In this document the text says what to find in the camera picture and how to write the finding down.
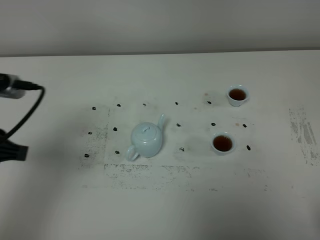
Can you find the far pale blue teacup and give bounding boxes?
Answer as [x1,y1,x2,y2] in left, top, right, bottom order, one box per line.
[226,84,250,107]

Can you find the near pale blue teacup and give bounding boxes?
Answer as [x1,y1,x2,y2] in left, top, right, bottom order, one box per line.
[210,131,237,156]

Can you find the black camera cable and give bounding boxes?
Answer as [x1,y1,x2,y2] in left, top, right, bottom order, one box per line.
[0,80,46,146]

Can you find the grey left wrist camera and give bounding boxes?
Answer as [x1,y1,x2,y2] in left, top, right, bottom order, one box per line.
[0,73,26,99]

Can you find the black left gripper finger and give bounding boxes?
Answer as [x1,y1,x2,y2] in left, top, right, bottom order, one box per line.
[0,141,29,162]

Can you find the pale blue porcelain teapot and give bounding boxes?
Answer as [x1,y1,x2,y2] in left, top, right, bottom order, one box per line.
[125,114,165,161]

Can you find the pale blue teacup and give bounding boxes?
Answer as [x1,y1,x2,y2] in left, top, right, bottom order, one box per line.
[226,84,250,107]
[210,131,237,156]

